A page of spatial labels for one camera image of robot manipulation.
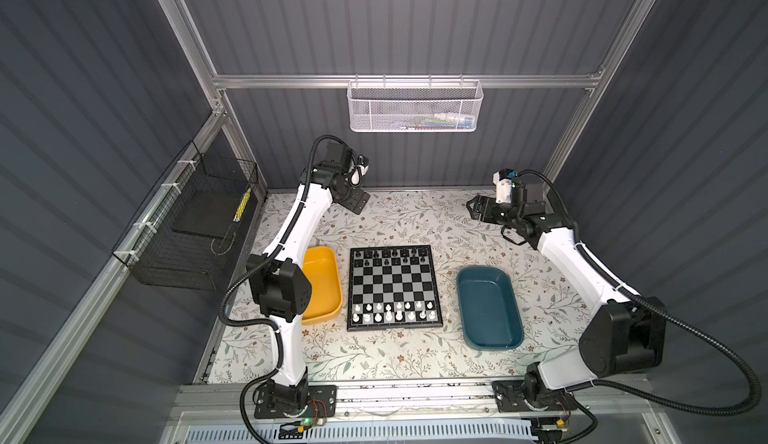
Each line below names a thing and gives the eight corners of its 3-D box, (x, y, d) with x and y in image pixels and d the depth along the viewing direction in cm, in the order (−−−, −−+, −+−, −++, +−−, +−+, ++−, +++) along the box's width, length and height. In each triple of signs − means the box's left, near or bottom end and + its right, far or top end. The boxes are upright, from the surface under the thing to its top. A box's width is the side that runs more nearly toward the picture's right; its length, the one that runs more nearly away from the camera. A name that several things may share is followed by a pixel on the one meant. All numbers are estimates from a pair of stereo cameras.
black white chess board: (343, 330, 87) (342, 326, 85) (351, 250, 105) (350, 245, 102) (440, 330, 87) (441, 326, 85) (431, 250, 105) (432, 245, 102)
